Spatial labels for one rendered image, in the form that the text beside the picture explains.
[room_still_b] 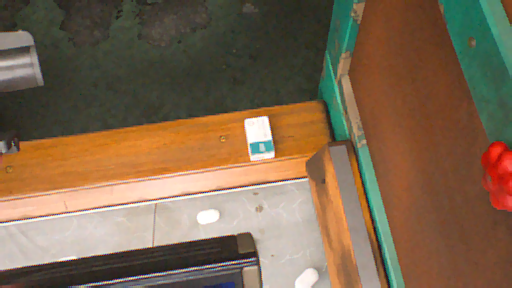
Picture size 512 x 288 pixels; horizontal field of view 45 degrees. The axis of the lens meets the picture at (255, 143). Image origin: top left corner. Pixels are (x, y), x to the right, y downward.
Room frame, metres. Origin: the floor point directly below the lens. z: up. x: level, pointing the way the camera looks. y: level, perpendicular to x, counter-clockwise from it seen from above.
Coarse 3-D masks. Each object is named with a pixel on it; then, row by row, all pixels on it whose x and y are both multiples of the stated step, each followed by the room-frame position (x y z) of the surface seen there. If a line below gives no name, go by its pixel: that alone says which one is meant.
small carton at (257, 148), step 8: (248, 120) 0.43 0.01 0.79; (256, 120) 0.43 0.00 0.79; (264, 120) 0.43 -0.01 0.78; (248, 128) 0.42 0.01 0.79; (256, 128) 0.42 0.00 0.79; (264, 128) 0.42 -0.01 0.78; (248, 136) 0.41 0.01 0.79; (256, 136) 0.41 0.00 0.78; (264, 136) 0.41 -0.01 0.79; (248, 144) 0.39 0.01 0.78; (256, 144) 0.39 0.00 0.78; (264, 144) 0.39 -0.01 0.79; (272, 144) 0.39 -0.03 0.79; (256, 152) 0.38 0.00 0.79; (264, 152) 0.38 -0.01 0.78; (272, 152) 0.38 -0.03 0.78
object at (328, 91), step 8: (328, 56) 0.51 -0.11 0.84; (328, 64) 0.50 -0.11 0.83; (328, 72) 0.49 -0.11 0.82; (320, 80) 0.52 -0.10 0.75; (328, 80) 0.49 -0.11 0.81; (320, 88) 0.52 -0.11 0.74; (328, 88) 0.48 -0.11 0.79; (336, 88) 0.46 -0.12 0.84; (320, 96) 0.51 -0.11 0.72; (328, 96) 0.48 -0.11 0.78; (336, 96) 0.45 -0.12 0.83; (328, 104) 0.47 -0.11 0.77; (336, 104) 0.44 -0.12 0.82; (328, 112) 0.46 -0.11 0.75; (336, 112) 0.43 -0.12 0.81; (336, 120) 0.43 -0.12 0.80; (344, 120) 0.40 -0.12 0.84; (336, 128) 0.42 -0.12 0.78; (344, 128) 0.39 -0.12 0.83; (336, 136) 0.42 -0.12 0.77; (344, 136) 0.39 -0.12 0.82
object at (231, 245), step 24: (192, 240) 0.16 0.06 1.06; (216, 240) 0.16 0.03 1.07; (240, 240) 0.16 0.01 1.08; (48, 264) 0.14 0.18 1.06; (72, 264) 0.14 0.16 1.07; (96, 264) 0.14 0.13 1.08; (120, 264) 0.13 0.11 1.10; (144, 264) 0.13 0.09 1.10; (168, 264) 0.13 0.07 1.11; (192, 264) 0.13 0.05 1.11; (216, 264) 0.13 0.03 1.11; (240, 264) 0.13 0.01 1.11
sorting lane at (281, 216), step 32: (224, 192) 0.34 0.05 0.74; (256, 192) 0.34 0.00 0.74; (288, 192) 0.34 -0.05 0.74; (0, 224) 0.29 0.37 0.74; (32, 224) 0.29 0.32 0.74; (64, 224) 0.29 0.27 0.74; (96, 224) 0.29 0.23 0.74; (128, 224) 0.29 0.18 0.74; (160, 224) 0.29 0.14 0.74; (192, 224) 0.29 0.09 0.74; (224, 224) 0.29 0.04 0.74; (256, 224) 0.29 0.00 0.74; (288, 224) 0.29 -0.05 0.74; (0, 256) 0.24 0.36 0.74; (32, 256) 0.24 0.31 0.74; (64, 256) 0.24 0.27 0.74; (288, 256) 0.24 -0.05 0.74; (320, 256) 0.24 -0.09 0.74
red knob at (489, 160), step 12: (492, 144) 0.17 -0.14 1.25; (504, 144) 0.16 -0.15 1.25; (492, 156) 0.16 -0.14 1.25; (504, 156) 0.15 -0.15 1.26; (492, 168) 0.15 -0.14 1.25; (504, 168) 0.15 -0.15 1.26; (492, 180) 0.14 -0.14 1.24; (504, 180) 0.14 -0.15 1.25; (492, 192) 0.14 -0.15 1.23; (504, 192) 0.14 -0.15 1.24; (492, 204) 0.14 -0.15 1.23; (504, 204) 0.13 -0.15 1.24
